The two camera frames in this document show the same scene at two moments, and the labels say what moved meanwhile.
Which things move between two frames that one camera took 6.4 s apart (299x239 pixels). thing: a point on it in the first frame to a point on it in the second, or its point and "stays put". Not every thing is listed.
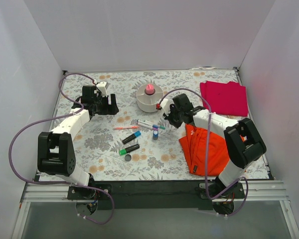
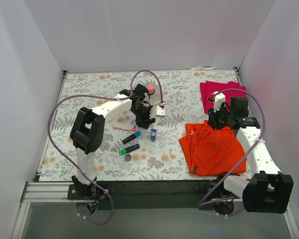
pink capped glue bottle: x=150 y=88 stays put
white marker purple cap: x=147 y=126 to x=143 y=132
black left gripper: x=107 y=108 to x=143 y=118
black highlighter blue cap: x=136 y=134 stays put
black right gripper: x=173 y=115 to x=215 y=119
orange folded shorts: x=193 y=144 stays put
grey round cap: x=128 y=157 stays put
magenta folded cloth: x=225 y=98 stays put
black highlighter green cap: x=123 y=151 stays put
